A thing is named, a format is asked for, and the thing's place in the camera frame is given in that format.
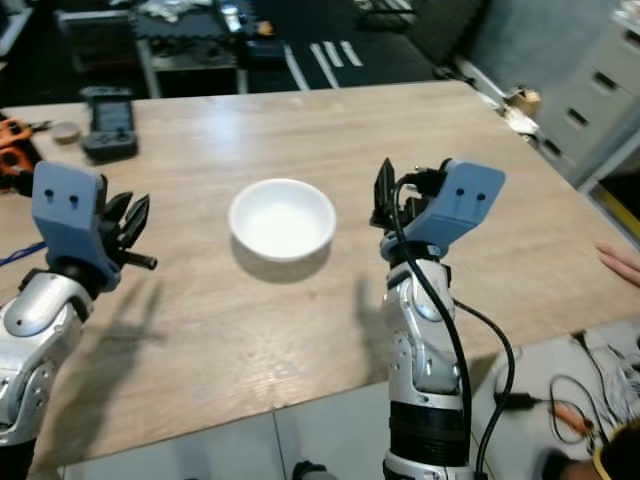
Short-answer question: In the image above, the black robot foot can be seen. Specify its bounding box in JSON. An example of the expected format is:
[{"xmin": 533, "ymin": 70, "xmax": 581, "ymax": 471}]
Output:
[{"xmin": 290, "ymin": 460, "xmax": 331, "ymax": 480}]

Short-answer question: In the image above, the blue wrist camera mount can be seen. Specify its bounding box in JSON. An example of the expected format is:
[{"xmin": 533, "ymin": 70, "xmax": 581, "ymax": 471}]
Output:
[
  {"xmin": 31, "ymin": 160, "xmax": 108, "ymax": 293},
  {"xmin": 380, "ymin": 158, "xmax": 508, "ymax": 263}
]

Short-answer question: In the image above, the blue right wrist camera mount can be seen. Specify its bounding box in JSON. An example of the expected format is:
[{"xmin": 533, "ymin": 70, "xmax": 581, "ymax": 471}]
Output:
[{"xmin": 380, "ymin": 158, "xmax": 508, "ymax": 263}]

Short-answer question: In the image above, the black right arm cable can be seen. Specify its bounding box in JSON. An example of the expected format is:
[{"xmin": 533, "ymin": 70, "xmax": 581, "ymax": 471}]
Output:
[{"xmin": 393, "ymin": 175, "xmax": 516, "ymax": 480}]

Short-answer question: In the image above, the thin blue cable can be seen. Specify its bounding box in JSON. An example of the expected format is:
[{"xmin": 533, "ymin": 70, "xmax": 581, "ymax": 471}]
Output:
[{"xmin": 0, "ymin": 240, "xmax": 35, "ymax": 268}]

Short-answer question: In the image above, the small grey round lid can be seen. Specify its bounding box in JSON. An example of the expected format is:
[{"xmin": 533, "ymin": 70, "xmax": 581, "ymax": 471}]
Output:
[{"xmin": 51, "ymin": 121, "xmax": 82, "ymax": 145}]

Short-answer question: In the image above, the black storage crate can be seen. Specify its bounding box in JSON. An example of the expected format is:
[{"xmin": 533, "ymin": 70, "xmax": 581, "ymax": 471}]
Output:
[{"xmin": 55, "ymin": 10, "xmax": 136, "ymax": 76}]

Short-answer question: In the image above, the white ceramic bowl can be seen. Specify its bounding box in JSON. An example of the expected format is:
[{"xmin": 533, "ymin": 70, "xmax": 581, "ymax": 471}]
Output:
[{"xmin": 228, "ymin": 178, "xmax": 337, "ymax": 263}]

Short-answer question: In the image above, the orange black device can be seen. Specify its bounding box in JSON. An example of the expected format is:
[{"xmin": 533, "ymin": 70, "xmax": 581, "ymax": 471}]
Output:
[{"xmin": 0, "ymin": 117, "xmax": 43, "ymax": 193}]

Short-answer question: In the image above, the orange cable plug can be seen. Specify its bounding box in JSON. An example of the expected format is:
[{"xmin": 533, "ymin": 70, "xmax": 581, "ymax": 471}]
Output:
[{"xmin": 525, "ymin": 395, "xmax": 597, "ymax": 437}]

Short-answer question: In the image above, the small cardboard box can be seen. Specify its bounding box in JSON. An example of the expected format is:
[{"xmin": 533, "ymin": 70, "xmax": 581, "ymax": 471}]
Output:
[{"xmin": 503, "ymin": 87, "xmax": 543, "ymax": 118}]

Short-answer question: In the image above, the black handheld controller device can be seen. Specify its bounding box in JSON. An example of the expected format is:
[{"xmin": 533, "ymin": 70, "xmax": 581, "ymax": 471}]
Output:
[{"xmin": 81, "ymin": 86, "xmax": 140, "ymax": 164}]

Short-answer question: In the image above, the dark cluttered workbench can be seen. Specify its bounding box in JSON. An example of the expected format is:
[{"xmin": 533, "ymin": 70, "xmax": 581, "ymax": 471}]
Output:
[{"xmin": 130, "ymin": 0, "xmax": 261, "ymax": 99}]

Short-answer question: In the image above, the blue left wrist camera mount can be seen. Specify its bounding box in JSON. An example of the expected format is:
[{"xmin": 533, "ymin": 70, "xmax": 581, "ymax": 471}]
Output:
[{"xmin": 31, "ymin": 160, "xmax": 108, "ymax": 293}]

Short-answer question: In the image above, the bare person hand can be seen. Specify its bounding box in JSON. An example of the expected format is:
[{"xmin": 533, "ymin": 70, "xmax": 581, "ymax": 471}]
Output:
[{"xmin": 597, "ymin": 244, "xmax": 640, "ymax": 289}]

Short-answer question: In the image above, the grey drawer cabinet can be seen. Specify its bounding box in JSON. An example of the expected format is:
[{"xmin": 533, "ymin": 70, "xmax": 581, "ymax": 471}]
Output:
[{"xmin": 530, "ymin": 15, "xmax": 640, "ymax": 191}]

